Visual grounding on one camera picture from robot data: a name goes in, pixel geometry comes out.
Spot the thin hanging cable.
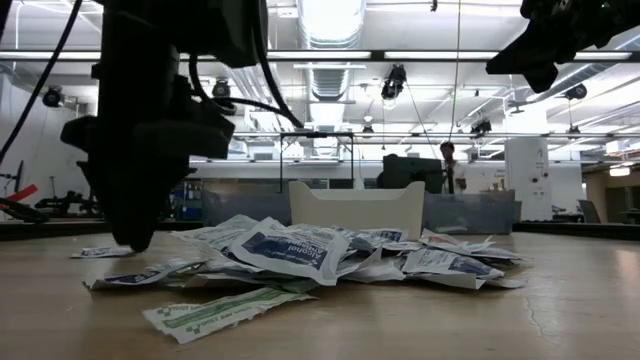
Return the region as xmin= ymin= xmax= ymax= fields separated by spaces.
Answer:
xmin=443 ymin=0 xmax=462 ymax=156

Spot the white paper packet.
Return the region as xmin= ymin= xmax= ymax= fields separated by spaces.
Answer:
xmin=462 ymin=239 xmax=522 ymax=262
xmin=344 ymin=227 xmax=409 ymax=251

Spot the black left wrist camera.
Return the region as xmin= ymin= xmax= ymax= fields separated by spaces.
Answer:
xmin=174 ymin=0 xmax=271 ymax=70

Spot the black overhead light bar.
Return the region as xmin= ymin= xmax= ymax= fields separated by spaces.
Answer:
xmin=0 ymin=48 xmax=634 ymax=63

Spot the black overhead camera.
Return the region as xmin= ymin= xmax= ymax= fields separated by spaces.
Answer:
xmin=380 ymin=63 xmax=408 ymax=101

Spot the grey office chair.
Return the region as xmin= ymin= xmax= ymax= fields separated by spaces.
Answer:
xmin=578 ymin=198 xmax=602 ymax=225

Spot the black metal stand frame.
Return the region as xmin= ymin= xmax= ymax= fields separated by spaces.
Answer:
xmin=278 ymin=131 xmax=356 ymax=194

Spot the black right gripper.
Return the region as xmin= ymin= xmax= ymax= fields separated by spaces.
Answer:
xmin=485 ymin=0 xmax=640 ymax=94

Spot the white plastic bin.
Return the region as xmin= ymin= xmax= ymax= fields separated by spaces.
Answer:
xmin=288 ymin=180 xmax=426 ymax=240

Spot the red strip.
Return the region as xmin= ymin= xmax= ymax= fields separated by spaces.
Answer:
xmin=0 ymin=183 xmax=40 ymax=204

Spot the silver ventilation duct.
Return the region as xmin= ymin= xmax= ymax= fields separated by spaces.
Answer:
xmin=297 ymin=0 xmax=367 ymax=50

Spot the person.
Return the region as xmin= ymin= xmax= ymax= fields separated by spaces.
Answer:
xmin=438 ymin=141 xmax=470 ymax=195

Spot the red print white packet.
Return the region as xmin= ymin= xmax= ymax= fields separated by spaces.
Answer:
xmin=419 ymin=228 xmax=469 ymax=250

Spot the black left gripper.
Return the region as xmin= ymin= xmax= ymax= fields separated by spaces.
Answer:
xmin=59 ymin=14 xmax=237 ymax=252

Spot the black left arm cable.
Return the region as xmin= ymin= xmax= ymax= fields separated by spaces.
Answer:
xmin=0 ymin=0 xmax=307 ymax=166

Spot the white pillar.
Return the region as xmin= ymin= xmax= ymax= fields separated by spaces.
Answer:
xmin=503 ymin=137 xmax=554 ymax=222

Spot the black computer monitor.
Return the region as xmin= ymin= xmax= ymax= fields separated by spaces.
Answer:
xmin=382 ymin=155 xmax=446 ymax=195

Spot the green print bandage packet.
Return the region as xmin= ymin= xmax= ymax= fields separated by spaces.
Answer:
xmin=142 ymin=288 xmax=317 ymax=346

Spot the blue storage shelf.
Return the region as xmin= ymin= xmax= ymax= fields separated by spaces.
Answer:
xmin=172 ymin=179 xmax=204 ymax=221

